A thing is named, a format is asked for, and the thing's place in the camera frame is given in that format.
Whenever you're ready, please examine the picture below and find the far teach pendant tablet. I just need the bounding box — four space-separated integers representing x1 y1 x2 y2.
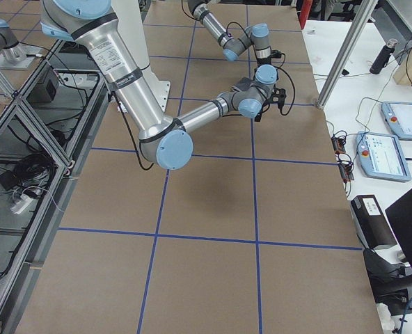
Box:
381 102 412 141

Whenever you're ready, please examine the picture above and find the near teach pendant tablet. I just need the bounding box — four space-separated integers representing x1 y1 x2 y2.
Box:
356 132 412 182

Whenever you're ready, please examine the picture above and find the aluminium frame rack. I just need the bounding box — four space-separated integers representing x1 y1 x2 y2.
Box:
0 41 108 333

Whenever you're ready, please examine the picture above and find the aluminium frame post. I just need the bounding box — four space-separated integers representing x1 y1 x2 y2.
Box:
316 0 378 109

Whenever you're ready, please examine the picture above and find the pink and grey towel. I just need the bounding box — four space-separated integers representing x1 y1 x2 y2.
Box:
232 77 253 93

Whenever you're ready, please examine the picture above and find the black computer monitor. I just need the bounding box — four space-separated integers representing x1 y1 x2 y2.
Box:
363 189 412 315

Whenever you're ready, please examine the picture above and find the teach pendant tablet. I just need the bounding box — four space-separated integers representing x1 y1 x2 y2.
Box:
356 132 412 182
381 102 412 141

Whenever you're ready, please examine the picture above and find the brown and black box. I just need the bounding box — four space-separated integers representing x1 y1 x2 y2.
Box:
350 195 397 251

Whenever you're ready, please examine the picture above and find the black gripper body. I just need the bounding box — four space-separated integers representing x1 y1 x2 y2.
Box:
254 86 286 122

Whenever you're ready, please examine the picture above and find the black water bottle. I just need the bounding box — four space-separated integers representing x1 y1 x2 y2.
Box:
370 38 398 74

